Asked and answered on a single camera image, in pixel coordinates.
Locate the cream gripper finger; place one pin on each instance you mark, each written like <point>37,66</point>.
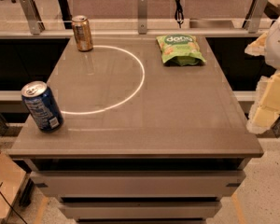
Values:
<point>266,109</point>
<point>257,47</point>

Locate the green rice chip bag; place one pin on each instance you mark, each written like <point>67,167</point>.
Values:
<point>180,49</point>

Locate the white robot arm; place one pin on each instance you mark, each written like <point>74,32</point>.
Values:
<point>272,46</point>

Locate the gold soda can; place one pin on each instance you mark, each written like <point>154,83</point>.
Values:
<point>82,32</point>

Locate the blue pepsi can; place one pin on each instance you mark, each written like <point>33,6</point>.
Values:
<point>39,100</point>

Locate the grey drawer cabinet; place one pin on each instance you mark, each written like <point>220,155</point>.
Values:
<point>125,111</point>

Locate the lower grey drawer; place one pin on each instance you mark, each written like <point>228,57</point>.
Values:
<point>150,210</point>

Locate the grey drawer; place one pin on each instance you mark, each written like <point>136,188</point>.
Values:
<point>150,210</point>
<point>138,184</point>

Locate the upper grey drawer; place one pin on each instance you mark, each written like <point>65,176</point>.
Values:
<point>138,184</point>

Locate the cardboard box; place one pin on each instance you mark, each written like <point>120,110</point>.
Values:
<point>11,178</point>

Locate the right metal bracket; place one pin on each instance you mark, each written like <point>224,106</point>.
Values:
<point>256,14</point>

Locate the metal bracket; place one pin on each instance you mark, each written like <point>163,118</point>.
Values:
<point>256,14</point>
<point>142,16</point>
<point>32,16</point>

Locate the middle metal bracket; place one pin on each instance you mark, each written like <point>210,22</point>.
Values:
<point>142,16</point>

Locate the left metal bracket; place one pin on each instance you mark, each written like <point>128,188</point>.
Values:
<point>32,16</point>

